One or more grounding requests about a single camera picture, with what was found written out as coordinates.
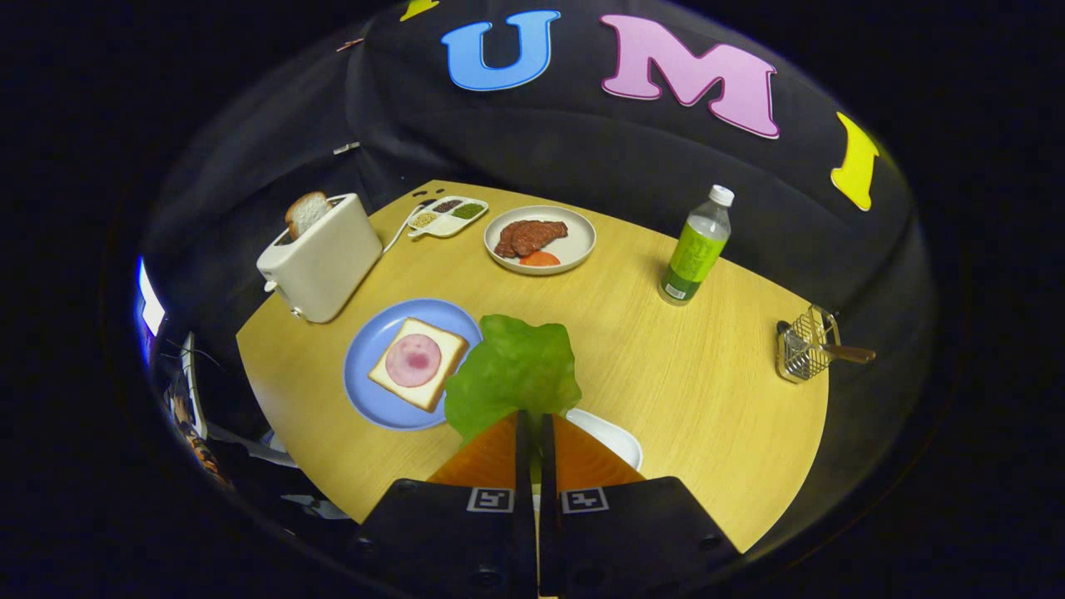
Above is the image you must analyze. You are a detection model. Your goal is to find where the pink ham slice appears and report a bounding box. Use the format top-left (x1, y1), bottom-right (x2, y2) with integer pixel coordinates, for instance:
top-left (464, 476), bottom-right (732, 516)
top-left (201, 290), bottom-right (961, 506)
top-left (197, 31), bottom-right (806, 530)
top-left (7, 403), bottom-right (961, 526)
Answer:
top-left (385, 334), bottom-right (443, 389)

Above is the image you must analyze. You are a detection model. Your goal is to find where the green label water bottle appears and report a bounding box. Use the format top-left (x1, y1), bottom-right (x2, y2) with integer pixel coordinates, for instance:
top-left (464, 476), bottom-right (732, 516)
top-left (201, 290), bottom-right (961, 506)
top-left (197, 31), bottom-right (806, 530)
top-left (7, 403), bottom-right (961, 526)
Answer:
top-left (658, 185), bottom-right (736, 307)

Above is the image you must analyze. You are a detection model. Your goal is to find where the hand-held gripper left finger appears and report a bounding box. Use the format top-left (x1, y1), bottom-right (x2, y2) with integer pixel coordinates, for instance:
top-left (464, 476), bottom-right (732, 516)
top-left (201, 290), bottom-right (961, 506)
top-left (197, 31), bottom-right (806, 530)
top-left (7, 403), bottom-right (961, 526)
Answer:
top-left (348, 409), bottom-right (538, 599)

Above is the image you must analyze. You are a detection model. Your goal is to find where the white toaster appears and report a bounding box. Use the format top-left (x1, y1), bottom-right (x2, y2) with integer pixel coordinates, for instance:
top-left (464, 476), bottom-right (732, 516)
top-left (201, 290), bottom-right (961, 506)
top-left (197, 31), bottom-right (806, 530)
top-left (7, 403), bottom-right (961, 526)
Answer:
top-left (256, 193), bottom-right (384, 324)

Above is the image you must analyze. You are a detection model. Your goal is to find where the toasted bread slice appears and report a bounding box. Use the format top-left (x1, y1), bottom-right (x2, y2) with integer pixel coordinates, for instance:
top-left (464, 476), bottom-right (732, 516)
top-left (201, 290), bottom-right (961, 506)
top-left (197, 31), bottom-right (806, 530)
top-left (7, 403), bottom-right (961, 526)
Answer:
top-left (285, 191), bottom-right (332, 242)

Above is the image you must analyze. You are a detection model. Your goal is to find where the round white plate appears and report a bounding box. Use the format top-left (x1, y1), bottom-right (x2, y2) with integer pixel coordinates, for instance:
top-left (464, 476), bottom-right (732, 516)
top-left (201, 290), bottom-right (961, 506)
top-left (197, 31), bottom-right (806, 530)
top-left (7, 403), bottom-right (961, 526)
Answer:
top-left (483, 205), bottom-right (597, 276)

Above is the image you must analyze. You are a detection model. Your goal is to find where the white divided condiment tray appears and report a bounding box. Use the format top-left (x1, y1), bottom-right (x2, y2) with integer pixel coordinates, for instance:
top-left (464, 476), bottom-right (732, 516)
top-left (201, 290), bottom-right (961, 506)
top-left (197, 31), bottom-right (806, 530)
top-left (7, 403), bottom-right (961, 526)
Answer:
top-left (406, 196), bottom-right (489, 240)

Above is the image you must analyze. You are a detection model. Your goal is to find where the white keyboard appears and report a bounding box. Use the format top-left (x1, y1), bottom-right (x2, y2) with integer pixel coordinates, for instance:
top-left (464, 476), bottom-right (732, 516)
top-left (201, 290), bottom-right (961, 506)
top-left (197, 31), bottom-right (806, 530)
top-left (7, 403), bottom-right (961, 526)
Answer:
top-left (179, 333), bottom-right (209, 439)

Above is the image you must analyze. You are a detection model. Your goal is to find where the lit monitor screen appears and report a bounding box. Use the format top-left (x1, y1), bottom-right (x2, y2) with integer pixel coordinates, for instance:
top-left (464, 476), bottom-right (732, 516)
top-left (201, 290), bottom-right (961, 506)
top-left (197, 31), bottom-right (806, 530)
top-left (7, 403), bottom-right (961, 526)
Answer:
top-left (135, 256), bottom-right (167, 338)

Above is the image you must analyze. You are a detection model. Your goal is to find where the green lettuce leaf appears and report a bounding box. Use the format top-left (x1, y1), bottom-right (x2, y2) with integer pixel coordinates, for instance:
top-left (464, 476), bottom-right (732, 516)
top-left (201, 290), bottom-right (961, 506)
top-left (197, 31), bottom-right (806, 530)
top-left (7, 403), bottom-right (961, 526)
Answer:
top-left (443, 314), bottom-right (582, 446)

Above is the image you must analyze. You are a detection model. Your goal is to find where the blue plate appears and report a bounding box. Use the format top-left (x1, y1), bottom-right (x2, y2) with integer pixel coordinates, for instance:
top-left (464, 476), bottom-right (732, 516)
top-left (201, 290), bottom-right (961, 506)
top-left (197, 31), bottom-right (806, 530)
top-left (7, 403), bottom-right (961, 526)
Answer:
top-left (344, 298), bottom-right (483, 431)

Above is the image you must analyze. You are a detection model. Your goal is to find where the white toaster cable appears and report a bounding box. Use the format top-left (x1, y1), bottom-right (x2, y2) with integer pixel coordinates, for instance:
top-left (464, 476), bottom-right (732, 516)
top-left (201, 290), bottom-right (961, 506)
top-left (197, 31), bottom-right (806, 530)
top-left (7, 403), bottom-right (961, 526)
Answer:
top-left (382, 204), bottom-right (433, 254)

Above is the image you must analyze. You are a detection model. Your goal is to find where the small white plate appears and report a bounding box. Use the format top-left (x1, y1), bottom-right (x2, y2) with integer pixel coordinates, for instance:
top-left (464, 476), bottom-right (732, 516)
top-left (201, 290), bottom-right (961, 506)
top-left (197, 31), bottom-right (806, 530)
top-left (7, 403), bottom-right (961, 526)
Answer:
top-left (566, 408), bottom-right (644, 471)

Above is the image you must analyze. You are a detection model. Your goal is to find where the bread slice with ham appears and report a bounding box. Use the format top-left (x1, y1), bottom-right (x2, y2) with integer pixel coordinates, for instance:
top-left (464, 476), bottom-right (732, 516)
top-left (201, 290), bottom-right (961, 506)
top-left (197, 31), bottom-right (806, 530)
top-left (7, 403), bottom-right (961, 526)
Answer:
top-left (368, 317), bottom-right (470, 413)

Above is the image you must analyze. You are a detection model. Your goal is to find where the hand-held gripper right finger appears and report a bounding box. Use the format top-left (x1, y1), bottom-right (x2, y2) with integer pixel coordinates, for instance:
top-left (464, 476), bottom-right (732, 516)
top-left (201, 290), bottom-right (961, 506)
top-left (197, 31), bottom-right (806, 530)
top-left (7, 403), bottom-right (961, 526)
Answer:
top-left (539, 412), bottom-right (744, 599)

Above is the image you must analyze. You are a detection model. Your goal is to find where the brown meat slice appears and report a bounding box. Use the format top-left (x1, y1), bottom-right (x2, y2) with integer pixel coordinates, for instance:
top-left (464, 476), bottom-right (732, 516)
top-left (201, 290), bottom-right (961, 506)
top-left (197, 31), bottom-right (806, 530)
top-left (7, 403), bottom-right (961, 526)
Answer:
top-left (512, 220), bottom-right (569, 256)
top-left (493, 221), bottom-right (533, 259)

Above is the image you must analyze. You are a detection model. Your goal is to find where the black backdrop cloth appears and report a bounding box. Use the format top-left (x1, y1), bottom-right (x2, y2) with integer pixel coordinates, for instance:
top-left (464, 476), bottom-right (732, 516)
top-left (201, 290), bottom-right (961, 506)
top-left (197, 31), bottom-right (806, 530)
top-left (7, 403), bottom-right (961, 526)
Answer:
top-left (137, 0), bottom-right (937, 467)

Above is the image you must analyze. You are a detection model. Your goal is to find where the wire basket with wooden handle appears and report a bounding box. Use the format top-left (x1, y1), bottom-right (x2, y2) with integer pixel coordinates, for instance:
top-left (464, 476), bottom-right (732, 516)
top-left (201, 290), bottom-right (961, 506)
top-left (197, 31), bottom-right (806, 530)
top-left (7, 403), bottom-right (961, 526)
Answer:
top-left (775, 304), bottom-right (877, 384)

